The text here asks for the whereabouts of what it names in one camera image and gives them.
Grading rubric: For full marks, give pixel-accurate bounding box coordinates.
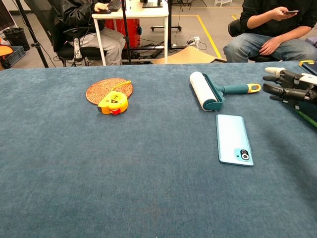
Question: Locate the white desk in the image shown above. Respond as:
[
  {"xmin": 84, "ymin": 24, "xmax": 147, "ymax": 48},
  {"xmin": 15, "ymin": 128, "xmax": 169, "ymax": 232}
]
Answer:
[{"xmin": 91, "ymin": 0, "xmax": 169, "ymax": 66}]

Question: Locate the black upright pole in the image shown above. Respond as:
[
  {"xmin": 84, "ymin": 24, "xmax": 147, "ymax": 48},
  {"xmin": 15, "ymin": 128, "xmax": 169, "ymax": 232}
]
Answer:
[{"xmin": 120, "ymin": 0, "xmax": 132, "ymax": 65}]

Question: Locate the person in blue jeans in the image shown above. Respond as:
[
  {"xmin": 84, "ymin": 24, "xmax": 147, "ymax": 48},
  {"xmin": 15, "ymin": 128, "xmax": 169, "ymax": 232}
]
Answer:
[{"xmin": 222, "ymin": 0, "xmax": 317, "ymax": 62}]

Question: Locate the brown cardboard sheet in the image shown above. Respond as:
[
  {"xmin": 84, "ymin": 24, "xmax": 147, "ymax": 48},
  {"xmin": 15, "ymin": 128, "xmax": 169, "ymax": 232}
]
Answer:
[{"xmin": 151, "ymin": 46, "xmax": 227, "ymax": 64}]

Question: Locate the black keyboard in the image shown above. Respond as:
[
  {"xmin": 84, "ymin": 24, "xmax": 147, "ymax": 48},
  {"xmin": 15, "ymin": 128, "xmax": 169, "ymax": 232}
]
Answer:
[{"xmin": 107, "ymin": 0, "xmax": 122, "ymax": 12}]

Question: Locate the dark box with yellow edge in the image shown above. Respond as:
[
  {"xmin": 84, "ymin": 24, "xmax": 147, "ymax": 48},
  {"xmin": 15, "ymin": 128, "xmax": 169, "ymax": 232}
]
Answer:
[{"xmin": 299, "ymin": 60, "xmax": 317, "ymax": 76}]

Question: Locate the teal white lint roller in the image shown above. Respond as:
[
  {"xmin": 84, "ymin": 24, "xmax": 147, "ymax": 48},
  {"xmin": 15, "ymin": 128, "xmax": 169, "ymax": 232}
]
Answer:
[{"xmin": 189, "ymin": 71, "xmax": 262, "ymax": 112}]

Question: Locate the red cabinet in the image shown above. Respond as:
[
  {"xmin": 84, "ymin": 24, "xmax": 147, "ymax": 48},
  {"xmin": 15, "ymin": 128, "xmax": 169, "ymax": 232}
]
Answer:
[{"xmin": 105, "ymin": 18, "xmax": 142, "ymax": 49}]

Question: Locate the black trash bin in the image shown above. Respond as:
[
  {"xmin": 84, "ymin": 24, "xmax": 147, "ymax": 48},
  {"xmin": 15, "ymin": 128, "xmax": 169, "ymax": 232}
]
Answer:
[{"xmin": 2, "ymin": 27, "xmax": 30, "ymax": 52}]

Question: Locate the person in black jacket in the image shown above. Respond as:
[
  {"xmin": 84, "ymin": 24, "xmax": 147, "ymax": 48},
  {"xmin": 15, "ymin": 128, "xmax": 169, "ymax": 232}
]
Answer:
[{"xmin": 48, "ymin": 0, "xmax": 126, "ymax": 66}]

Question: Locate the grey plastic crate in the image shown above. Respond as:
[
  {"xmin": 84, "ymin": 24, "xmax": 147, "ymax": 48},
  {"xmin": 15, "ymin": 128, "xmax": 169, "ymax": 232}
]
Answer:
[{"xmin": 4, "ymin": 46, "xmax": 26, "ymax": 67}]

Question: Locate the black tripod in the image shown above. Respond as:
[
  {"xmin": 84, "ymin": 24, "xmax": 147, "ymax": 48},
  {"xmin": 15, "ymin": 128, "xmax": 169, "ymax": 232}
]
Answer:
[{"xmin": 13, "ymin": 0, "xmax": 50, "ymax": 68}]

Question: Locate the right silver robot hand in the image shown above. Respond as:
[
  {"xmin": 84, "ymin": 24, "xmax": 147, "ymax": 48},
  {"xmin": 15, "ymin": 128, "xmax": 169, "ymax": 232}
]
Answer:
[{"xmin": 262, "ymin": 66, "xmax": 317, "ymax": 110}]

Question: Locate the blue velvet tablecloth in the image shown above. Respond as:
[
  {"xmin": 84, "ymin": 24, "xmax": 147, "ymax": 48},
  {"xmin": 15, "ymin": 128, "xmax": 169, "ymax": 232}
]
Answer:
[{"xmin": 0, "ymin": 60, "xmax": 317, "ymax": 238}]

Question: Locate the black mesh office chair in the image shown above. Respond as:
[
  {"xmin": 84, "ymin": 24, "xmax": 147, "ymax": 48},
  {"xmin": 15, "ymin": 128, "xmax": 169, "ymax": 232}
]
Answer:
[{"xmin": 24, "ymin": 0, "xmax": 107, "ymax": 67}]

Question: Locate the round woven rattan coaster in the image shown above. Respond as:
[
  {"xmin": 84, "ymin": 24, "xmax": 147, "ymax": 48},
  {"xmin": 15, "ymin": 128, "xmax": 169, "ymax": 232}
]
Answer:
[{"xmin": 86, "ymin": 78, "xmax": 134, "ymax": 106}]

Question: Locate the black padded chair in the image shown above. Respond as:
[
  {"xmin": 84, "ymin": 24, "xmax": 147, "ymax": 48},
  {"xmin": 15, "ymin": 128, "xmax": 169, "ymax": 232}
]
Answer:
[{"xmin": 227, "ymin": 19, "xmax": 283, "ymax": 62}]

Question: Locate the black caster stand base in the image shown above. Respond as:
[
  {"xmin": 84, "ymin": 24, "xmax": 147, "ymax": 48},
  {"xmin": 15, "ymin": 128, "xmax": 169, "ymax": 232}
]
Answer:
[{"xmin": 150, "ymin": 24, "xmax": 182, "ymax": 32}]

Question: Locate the yellow tape measure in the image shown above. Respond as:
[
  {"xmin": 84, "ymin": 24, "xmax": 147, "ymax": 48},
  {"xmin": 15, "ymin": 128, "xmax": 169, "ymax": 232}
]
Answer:
[{"xmin": 97, "ymin": 80, "xmax": 132, "ymax": 116}]

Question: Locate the orange round object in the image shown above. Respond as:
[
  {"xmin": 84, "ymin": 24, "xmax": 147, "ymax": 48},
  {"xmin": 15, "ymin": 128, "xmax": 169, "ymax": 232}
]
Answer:
[{"xmin": 0, "ymin": 44, "xmax": 14, "ymax": 59}]

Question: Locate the green chips can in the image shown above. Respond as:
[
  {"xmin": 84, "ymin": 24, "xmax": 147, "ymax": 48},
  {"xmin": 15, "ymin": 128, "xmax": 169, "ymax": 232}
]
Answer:
[{"xmin": 295, "ymin": 101, "xmax": 317, "ymax": 128}]

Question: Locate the smartphone with blue back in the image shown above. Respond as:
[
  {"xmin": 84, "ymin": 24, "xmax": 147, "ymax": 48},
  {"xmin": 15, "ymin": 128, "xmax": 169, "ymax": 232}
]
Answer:
[{"xmin": 215, "ymin": 114, "xmax": 255, "ymax": 167}]

